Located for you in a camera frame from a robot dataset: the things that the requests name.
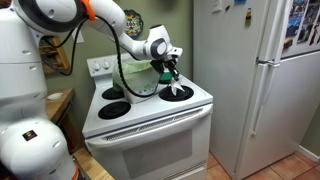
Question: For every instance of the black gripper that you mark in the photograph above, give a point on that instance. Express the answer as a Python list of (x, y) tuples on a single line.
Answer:
[(169, 61)]

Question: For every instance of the white paper towel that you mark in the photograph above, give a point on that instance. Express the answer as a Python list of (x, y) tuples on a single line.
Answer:
[(176, 87)]

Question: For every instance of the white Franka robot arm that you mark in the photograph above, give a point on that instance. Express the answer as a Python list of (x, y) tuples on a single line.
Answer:
[(30, 100)]

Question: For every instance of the green round disc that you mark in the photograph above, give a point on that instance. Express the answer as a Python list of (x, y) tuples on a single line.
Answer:
[(165, 79)]

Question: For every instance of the large black coil burner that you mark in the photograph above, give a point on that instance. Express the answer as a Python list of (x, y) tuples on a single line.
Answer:
[(111, 94), (176, 95)]

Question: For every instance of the silver pot with green cloth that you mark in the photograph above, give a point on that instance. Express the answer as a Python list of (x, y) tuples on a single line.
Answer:
[(143, 95)]

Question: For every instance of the white stove knob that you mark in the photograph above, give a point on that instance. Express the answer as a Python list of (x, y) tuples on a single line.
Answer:
[(106, 65), (96, 66)]

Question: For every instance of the small black coil burner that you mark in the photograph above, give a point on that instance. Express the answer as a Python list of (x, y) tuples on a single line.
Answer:
[(114, 110)]

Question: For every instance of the white electric stove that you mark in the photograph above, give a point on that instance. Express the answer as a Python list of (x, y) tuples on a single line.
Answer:
[(150, 140)]

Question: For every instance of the white paper note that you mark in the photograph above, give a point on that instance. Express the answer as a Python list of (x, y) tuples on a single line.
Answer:
[(216, 6)]

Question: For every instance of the yellow fridge magnet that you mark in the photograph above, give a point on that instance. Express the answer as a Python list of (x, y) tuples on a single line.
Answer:
[(248, 17)]

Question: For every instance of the white refrigerator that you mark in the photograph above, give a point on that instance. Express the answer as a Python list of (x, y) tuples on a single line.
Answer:
[(266, 100)]

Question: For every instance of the blue paper sheet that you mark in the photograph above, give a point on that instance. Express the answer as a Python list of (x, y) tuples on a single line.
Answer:
[(240, 1)]

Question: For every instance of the wooden side counter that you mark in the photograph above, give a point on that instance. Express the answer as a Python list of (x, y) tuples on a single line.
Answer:
[(60, 106)]

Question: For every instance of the small white dish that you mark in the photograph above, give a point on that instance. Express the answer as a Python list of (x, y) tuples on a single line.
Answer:
[(54, 96)]

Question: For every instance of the wooden robot table top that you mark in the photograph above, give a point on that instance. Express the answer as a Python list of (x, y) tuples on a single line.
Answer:
[(93, 166)]

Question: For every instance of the blue landscape photo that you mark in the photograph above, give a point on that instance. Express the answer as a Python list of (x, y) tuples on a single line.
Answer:
[(295, 20)]

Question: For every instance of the dark group photo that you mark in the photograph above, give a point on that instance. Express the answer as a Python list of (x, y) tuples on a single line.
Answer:
[(306, 28)]

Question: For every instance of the red white photo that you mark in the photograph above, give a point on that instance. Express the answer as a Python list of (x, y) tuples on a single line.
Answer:
[(315, 33)]

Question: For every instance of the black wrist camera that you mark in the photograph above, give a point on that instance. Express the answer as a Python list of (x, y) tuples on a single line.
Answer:
[(157, 66)]

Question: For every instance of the colourful decorative wall plate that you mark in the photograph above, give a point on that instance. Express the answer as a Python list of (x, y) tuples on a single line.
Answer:
[(134, 23)]

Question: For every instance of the white light switch plate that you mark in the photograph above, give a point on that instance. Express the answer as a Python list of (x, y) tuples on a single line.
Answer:
[(80, 37)]

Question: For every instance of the wooden wall spice shelf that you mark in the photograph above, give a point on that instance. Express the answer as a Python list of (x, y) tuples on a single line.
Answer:
[(55, 56)]

